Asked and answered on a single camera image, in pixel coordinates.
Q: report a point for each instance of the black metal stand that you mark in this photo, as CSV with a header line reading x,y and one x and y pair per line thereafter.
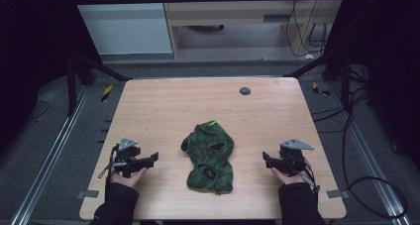
x,y
345,83
71,86

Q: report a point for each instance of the yellow black striped floor tape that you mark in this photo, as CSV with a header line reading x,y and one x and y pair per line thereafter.
x,y
106,93
319,90

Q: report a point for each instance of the grey round table grommet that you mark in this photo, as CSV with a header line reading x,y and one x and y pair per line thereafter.
x,y
245,91

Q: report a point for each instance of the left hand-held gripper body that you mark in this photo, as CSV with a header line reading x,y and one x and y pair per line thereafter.
x,y
127,154

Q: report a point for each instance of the aluminium floor rail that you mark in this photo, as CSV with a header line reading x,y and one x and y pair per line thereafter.
x,y
49,155
373,172

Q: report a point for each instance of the black curtain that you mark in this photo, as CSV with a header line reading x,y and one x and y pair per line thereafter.
x,y
389,53
36,46

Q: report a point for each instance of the light wooden desk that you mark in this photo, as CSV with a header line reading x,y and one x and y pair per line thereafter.
x,y
231,12

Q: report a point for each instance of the person's left hand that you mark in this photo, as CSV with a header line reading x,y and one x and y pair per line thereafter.
x,y
129,179

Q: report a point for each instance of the white cabinet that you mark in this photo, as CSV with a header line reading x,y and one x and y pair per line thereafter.
x,y
125,26

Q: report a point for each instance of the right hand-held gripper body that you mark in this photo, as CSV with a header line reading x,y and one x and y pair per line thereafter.
x,y
292,157

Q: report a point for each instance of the grey tape strip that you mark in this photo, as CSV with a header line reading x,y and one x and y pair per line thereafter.
x,y
337,194
87,194

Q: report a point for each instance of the person's right hand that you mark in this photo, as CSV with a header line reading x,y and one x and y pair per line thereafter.
x,y
286,178

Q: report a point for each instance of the crumpled dark green garment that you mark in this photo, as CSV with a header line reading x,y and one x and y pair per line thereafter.
x,y
208,155

